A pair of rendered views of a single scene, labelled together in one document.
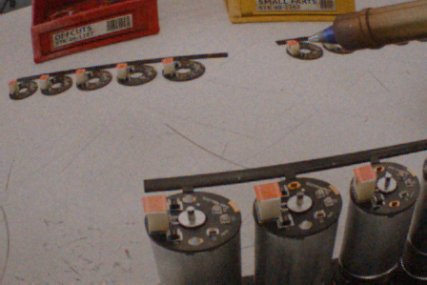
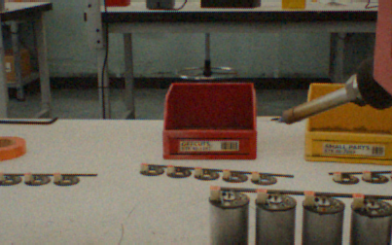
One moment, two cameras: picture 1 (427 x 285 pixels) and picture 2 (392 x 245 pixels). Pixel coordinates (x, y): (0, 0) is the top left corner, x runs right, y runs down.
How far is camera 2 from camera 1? 23 cm
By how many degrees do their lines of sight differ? 20
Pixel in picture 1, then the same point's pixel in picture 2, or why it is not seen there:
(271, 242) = (260, 213)
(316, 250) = (280, 222)
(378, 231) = (314, 223)
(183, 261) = (220, 213)
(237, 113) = not seen: hidden behind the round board
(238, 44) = (302, 172)
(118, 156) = not seen: hidden behind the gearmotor
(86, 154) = (192, 207)
